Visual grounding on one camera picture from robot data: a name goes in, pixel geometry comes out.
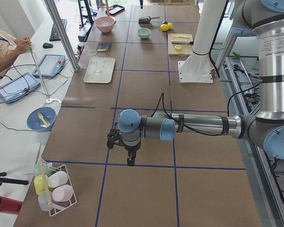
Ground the grey yellow cloth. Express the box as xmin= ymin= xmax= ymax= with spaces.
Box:
xmin=97 ymin=42 xmax=112 ymax=52

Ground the metal stick green tip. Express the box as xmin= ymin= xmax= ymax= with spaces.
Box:
xmin=29 ymin=46 xmax=62 ymax=104

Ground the yellow plastic fork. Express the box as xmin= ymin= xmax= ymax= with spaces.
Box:
xmin=37 ymin=113 xmax=49 ymax=127

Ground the clear glass on tray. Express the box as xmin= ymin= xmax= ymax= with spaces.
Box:
xmin=89 ymin=56 xmax=101 ymax=75

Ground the lemon half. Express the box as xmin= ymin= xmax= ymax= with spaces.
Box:
xmin=174 ymin=44 xmax=182 ymax=51

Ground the pale blue cup in rack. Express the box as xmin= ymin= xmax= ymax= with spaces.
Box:
xmin=38 ymin=191 xmax=53 ymax=211

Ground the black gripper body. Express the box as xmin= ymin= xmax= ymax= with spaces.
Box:
xmin=122 ymin=139 xmax=141 ymax=153

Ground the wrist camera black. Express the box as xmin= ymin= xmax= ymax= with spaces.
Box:
xmin=106 ymin=122 xmax=123 ymax=149

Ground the near blue teach pendant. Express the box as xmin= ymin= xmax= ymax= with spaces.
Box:
xmin=0 ymin=72 xmax=40 ymax=104

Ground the mint green bowl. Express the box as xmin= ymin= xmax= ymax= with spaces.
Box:
xmin=137 ymin=27 xmax=151 ymax=39

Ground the metal ice scoop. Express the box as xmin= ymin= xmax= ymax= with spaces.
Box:
xmin=138 ymin=16 xmax=160 ymax=24

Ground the black clamp tool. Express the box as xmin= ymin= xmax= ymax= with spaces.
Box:
xmin=0 ymin=172 xmax=29 ymax=186

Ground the red cylinder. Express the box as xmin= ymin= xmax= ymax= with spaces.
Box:
xmin=0 ymin=196 xmax=23 ymax=215

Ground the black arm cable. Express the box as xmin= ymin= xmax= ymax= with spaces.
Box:
xmin=150 ymin=92 xmax=229 ymax=136

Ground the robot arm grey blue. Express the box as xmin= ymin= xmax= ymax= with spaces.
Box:
xmin=107 ymin=0 xmax=284 ymax=166

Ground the pink cup in rack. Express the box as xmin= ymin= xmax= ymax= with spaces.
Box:
xmin=52 ymin=184 xmax=74 ymax=202

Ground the white wire cup rack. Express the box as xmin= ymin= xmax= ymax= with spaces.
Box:
xmin=38 ymin=163 xmax=77 ymax=217

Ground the far blue teach pendant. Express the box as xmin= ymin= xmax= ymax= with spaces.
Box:
xmin=38 ymin=54 xmax=66 ymax=78

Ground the dark tray red rim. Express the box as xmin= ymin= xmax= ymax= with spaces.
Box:
xmin=108 ymin=4 xmax=125 ymax=16

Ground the aluminium frame post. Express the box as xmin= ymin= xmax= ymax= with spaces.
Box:
xmin=44 ymin=0 xmax=80 ymax=72

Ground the yellow cup in rack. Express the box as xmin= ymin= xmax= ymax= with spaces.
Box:
xmin=34 ymin=174 xmax=45 ymax=195

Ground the white cup in rack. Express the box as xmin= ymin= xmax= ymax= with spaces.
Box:
xmin=48 ymin=171 xmax=68 ymax=188

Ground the blue teach pendant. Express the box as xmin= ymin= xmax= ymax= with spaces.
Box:
xmin=38 ymin=54 xmax=66 ymax=78
xmin=0 ymin=72 xmax=40 ymax=104

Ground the black keyboard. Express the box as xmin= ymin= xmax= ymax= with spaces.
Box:
xmin=49 ymin=18 xmax=68 ymax=42

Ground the clear glass dish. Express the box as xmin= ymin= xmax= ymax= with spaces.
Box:
xmin=88 ymin=50 xmax=97 ymax=57

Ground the cream bear tray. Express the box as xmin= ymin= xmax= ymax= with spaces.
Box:
xmin=83 ymin=57 xmax=115 ymax=84

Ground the green cup in rack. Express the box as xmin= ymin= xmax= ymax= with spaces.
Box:
xmin=33 ymin=161 xmax=51 ymax=177

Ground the pink bowl with ice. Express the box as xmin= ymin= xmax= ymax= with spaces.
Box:
xmin=95 ymin=17 xmax=116 ymax=33

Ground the person in beige shirt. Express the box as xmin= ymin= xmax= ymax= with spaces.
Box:
xmin=0 ymin=28 xmax=31 ymax=79

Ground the wooden cutting board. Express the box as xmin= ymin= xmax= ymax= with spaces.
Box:
xmin=168 ymin=34 xmax=194 ymax=56

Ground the black computer mouse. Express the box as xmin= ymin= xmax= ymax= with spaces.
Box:
xmin=42 ymin=42 xmax=53 ymax=49

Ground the wooden rack handle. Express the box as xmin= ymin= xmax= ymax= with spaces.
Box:
xmin=39 ymin=159 xmax=53 ymax=209

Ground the blue bowl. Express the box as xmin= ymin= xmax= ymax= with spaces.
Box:
xmin=27 ymin=106 xmax=56 ymax=132

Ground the metal knife black handle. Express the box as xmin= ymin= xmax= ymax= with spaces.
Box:
xmin=171 ymin=41 xmax=194 ymax=45

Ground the yellow lemon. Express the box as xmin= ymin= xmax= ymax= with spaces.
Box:
xmin=167 ymin=22 xmax=173 ymax=30
xmin=160 ymin=24 xmax=169 ymax=32

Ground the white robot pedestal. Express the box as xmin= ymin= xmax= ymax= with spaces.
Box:
xmin=178 ymin=0 xmax=228 ymax=83

